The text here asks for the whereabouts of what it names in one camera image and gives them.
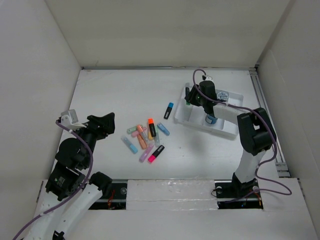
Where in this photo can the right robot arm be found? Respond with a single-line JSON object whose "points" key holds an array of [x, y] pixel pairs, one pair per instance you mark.
{"points": [[256, 135]]}

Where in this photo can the white compartment organizer tray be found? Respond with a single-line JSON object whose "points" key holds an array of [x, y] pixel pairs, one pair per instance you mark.
{"points": [[195, 117]]}

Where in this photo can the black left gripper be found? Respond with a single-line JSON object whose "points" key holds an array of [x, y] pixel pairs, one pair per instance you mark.
{"points": [[103, 126]]}

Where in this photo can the yellow pastel highlighter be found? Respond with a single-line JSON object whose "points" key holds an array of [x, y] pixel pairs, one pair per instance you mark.
{"points": [[150, 137]]}

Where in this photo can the pink correction tape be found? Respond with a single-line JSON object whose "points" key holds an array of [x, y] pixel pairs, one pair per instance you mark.
{"points": [[135, 133]]}

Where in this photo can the orange correction tape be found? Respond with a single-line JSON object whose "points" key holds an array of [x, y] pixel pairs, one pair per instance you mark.
{"points": [[142, 142]]}

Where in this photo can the peach cap pastel highlighter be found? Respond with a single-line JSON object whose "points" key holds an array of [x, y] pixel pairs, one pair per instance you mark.
{"points": [[141, 131]]}

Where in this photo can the blue cap black highlighter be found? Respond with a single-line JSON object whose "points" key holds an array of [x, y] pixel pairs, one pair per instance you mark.
{"points": [[168, 110]]}

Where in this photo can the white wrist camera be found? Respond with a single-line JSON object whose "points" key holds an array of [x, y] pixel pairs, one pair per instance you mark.
{"points": [[206, 77], [70, 120]]}

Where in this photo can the green cap pastel highlighter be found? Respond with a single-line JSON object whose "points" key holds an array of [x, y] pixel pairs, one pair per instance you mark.
{"points": [[157, 137]]}

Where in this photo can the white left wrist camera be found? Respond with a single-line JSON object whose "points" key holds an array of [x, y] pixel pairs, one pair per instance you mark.
{"points": [[70, 120]]}

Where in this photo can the pink cap black highlighter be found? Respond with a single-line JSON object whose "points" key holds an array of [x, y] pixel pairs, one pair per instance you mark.
{"points": [[155, 154]]}

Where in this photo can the blue cap pastel highlighter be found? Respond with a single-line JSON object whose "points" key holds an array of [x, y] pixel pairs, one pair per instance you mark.
{"points": [[129, 144]]}

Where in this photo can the orange cap black highlighter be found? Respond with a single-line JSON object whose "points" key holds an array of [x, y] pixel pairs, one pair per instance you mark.
{"points": [[152, 128]]}

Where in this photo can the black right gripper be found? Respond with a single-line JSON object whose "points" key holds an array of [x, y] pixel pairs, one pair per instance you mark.
{"points": [[190, 97]]}

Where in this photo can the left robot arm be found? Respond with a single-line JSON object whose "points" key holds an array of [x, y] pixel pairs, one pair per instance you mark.
{"points": [[71, 187]]}

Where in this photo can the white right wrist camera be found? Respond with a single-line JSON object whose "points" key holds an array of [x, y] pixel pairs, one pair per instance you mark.
{"points": [[206, 77]]}

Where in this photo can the blue correction tape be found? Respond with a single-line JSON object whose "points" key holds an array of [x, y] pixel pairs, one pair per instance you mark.
{"points": [[163, 129]]}

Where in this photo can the purple cap pastel highlighter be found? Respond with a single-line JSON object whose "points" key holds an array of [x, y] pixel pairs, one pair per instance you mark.
{"points": [[146, 152]]}

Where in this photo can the green correction tape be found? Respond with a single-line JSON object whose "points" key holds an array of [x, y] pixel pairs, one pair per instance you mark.
{"points": [[131, 130]]}

